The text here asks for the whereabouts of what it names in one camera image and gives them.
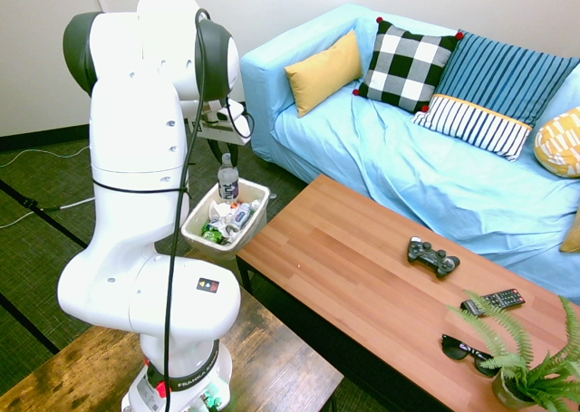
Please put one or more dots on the green wrapper trash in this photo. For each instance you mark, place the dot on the green wrapper trash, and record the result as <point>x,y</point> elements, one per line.
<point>211,235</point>

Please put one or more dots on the yellow white patterned pillow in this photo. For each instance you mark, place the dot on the yellow white patterned pillow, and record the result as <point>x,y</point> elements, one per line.
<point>559,142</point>

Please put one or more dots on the white discarded bottle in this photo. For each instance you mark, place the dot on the white discarded bottle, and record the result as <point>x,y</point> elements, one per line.
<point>240,217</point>

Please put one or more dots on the clear plastic water bottle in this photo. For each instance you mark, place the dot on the clear plastic water bottle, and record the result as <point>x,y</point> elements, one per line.
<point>228,183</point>

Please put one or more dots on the black sunglasses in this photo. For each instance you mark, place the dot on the black sunglasses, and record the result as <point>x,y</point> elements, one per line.
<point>466,353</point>

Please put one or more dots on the mustard pillow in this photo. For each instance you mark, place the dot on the mustard pillow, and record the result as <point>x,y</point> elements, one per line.
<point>573,237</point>

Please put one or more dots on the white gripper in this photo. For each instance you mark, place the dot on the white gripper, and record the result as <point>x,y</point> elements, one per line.
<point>217,131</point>

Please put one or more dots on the blue striped pillow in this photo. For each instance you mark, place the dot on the blue striped pillow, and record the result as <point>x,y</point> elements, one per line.
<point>503,77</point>

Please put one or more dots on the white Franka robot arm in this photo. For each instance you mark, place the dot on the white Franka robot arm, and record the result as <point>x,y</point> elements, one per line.
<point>131,158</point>

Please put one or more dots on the beige trash bin with liner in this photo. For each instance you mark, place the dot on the beige trash bin with liner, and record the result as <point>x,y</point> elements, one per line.
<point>247,235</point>

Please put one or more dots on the plain yellow pillow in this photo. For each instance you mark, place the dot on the plain yellow pillow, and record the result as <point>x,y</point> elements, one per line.
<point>324,72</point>

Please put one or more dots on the black game controller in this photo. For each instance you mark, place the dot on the black game controller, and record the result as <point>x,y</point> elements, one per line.
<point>430,255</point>

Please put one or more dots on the light blue sofa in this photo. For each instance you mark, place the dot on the light blue sofa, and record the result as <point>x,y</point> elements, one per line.
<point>399,172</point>

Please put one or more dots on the black tv remote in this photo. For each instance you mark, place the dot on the black tv remote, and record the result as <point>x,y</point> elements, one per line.
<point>496,299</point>

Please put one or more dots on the green fern plant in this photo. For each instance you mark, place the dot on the green fern plant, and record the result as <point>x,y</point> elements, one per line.
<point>534,357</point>

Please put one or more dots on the white navy striped pillow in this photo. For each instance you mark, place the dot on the white navy striped pillow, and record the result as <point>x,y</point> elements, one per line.
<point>476,124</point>

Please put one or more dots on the green plant pot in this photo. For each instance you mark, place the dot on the green plant pot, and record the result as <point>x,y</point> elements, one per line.
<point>505,391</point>

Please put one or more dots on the crumpled white paper trash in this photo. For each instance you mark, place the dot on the crumpled white paper trash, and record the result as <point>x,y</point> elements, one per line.
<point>219,210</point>

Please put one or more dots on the black white checkered pillow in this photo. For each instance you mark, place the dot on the black white checkered pillow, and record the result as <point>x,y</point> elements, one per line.
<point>405,68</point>

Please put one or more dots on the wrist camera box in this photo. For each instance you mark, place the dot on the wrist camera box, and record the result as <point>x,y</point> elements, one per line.
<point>229,114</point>

